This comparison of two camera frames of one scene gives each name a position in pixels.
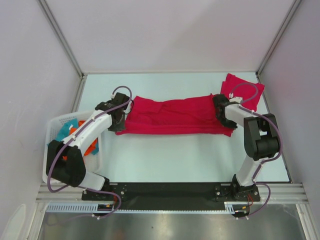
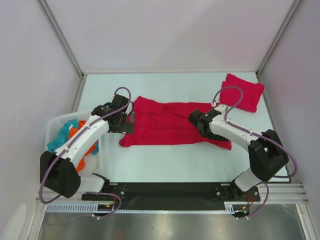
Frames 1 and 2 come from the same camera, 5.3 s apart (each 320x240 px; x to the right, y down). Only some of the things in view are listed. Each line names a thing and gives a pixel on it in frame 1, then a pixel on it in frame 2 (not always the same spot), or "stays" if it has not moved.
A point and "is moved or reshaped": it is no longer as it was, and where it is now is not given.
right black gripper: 232,125 to 219,138
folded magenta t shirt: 250,92 stays
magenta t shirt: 150,115 is moved or reshaped
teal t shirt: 65,130 stays
